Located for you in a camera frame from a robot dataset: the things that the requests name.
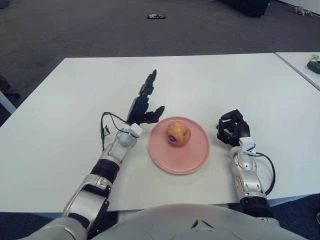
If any dark chair base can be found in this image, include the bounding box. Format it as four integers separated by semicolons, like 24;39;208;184
0;73;22;98

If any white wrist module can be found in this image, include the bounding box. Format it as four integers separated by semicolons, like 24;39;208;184
119;123;144;138
239;136;257;153

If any white table leg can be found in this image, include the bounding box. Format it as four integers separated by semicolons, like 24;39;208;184
0;89;17;115

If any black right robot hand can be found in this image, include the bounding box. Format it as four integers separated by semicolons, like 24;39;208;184
216;108;252;148

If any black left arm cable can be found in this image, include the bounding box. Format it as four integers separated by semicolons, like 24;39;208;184
99;111;128;151

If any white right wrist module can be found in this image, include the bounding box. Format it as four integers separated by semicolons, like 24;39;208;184
239;136;257;153

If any red-yellow apple with sticker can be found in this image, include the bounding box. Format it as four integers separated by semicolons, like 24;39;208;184
166;120;192;147

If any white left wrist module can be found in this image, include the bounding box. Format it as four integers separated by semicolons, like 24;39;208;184
119;123;144;138

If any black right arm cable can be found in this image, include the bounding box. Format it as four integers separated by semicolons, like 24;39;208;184
253;152;277;197

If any grey robot dog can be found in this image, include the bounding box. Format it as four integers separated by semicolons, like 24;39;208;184
292;6;315;16

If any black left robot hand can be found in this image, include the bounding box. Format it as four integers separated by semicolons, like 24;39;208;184
126;69;166;126

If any grey robot torso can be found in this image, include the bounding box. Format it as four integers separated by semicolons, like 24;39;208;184
91;203;308;240

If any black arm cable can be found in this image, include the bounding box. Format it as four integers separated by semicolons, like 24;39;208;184
99;111;128;151
253;152;277;197

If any pink round plate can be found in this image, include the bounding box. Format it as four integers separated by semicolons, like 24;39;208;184
149;116;210;175

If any grey handheld controller with cable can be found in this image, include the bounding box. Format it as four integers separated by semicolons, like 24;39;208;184
305;60;320;74

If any black cabinet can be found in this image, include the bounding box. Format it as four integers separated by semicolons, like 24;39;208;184
217;0;272;18

